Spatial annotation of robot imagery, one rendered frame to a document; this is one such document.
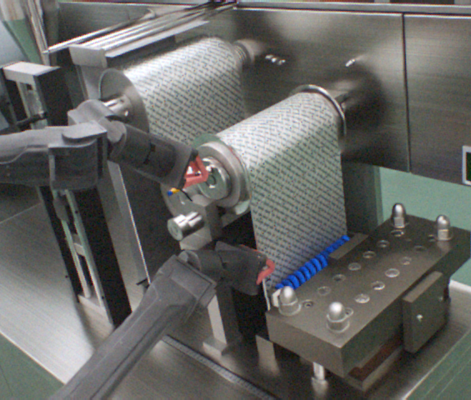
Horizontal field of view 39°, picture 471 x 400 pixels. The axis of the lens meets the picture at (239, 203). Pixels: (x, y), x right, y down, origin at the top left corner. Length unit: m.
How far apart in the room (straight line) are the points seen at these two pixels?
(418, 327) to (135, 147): 0.58
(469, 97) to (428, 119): 0.09
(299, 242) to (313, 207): 0.07
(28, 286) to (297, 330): 0.78
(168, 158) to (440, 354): 0.59
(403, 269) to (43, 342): 0.74
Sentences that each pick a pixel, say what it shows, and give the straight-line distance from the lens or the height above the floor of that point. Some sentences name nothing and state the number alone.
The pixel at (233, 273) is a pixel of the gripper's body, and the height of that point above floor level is 1.13.
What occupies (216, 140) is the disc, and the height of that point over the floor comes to 1.32.
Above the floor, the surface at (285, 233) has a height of 1.12.
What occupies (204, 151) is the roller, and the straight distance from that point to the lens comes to 1.11.
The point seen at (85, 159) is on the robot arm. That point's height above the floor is 1.39.
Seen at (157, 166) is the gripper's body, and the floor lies 1.34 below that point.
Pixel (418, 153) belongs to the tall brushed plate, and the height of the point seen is 1.19.
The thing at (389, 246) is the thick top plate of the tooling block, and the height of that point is 1.03.
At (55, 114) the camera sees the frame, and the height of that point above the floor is 1.36.
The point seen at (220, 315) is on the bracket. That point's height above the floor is 0.98.
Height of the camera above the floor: 1.71
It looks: 27 degrees down
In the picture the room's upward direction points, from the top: 10 degrees counter-clockwise
